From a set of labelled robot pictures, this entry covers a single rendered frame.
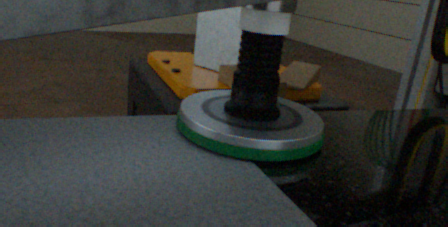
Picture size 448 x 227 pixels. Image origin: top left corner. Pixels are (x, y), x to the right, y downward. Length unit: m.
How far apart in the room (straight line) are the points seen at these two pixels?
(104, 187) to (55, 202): 0.05
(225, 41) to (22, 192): 0.95
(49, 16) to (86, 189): 0.18
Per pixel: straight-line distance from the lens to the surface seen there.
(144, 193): 0.42
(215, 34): 1.30
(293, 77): 1.28
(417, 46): 3.12
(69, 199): 0.42
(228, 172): 0.47
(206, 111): 0.57
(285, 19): 0.54
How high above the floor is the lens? 1.09
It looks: 17 degrees down
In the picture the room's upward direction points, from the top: 7 degrees clockwise
